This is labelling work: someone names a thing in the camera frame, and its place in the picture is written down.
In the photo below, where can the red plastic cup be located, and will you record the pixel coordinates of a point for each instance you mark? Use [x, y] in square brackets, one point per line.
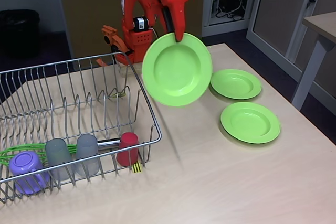
[127, 148]

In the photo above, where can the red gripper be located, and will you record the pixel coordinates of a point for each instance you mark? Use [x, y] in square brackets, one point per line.
[176, 6]

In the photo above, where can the white cabinet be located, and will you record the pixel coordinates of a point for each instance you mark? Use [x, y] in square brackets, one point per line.
[278, 11]

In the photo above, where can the grey translucent plastic cup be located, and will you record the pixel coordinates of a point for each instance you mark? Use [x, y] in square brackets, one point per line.
[86, 145]
[56, 150]

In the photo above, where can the beige side table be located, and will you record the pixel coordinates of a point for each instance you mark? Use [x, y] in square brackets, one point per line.
[323, 22]

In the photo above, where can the wooden base block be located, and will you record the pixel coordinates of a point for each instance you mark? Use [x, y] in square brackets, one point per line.
[123, 71]

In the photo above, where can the purple plastic mug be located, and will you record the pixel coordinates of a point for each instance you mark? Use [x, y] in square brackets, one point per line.
[25, 162]

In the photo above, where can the black trash bin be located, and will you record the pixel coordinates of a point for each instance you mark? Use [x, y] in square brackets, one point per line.
[18, 32]

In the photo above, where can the brown pin board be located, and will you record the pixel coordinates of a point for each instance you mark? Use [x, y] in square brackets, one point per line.
[78, 11]

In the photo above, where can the green plastic plate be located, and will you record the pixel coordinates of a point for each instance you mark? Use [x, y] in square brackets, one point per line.
[236, 83]
[250, 124]
[176, 72]

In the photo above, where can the black cabinet lock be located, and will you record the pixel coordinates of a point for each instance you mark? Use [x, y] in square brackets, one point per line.
[311, 0]

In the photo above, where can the yellow black striped tape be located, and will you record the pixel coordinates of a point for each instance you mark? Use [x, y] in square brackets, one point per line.
[119, 95]
[137, 169]

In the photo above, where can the orange table clamp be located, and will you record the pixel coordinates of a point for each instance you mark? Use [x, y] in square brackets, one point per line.
[109, 37]

